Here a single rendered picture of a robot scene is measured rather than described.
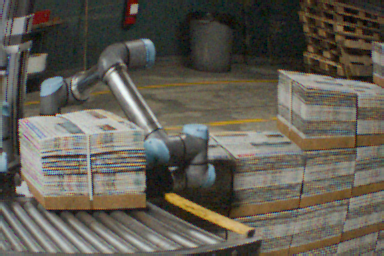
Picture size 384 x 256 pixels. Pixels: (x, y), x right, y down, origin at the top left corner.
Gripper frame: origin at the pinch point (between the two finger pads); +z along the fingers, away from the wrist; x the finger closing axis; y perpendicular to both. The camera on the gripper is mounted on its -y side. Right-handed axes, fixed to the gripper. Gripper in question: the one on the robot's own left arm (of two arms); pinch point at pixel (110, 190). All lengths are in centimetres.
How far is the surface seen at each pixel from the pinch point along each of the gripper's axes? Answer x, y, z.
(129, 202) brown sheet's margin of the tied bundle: 22.5, 3.4, 4.9
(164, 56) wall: -671, -67, -401
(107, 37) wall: -672, -33, -317
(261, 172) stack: -8, -2, -61
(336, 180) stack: 4, -9, -96
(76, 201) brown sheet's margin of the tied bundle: 22.5, 4.2, 23.9
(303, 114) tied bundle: -4, 17, -77
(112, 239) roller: 45, 0, 23
